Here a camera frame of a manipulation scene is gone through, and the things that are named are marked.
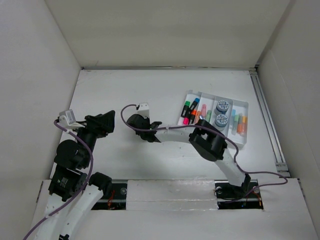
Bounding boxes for aluminium rail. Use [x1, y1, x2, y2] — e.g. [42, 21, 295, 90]
[249, 68, 291, 178]

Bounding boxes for dark green pastel highlighter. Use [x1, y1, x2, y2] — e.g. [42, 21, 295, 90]
[205, 110, 212, 122]

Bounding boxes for salmon orange pastel highlighter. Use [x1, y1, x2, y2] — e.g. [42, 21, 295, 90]
[194, 111, 201, 124]

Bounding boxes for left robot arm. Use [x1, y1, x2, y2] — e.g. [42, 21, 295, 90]
[34, 109, 115, 240]

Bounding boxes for orange black highlighter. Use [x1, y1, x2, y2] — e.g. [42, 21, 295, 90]
[188, 110, 197, 125]

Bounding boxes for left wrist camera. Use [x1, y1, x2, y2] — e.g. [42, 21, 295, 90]
[58, 109, 77, 127]

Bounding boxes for blue black highlighter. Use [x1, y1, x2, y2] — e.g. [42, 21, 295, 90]
[189, 98, 200, 111]

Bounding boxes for yellow pink pastel highlighter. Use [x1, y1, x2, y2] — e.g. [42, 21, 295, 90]
[240, 116, 248, 137]

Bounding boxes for white organizer tray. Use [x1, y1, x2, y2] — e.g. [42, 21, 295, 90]
[177, 90, 249, 148]

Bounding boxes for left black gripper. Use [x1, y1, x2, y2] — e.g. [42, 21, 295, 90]
[70, 109, 115, 167]

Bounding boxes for green black highlighter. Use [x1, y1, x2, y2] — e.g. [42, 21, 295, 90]
[180, 101, 190, 118]

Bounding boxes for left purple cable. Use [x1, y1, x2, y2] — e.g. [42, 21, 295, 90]
[21, 119, 95, 240]

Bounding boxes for pink black highlighter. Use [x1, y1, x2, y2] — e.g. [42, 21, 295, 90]
[183, 117, 190, 125]

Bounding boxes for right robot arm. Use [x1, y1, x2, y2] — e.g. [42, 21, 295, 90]
[125, 113, 251, 200]

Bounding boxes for light blue pastel highlighter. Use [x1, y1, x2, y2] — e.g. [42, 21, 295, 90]
[229, 109, 238, 135]

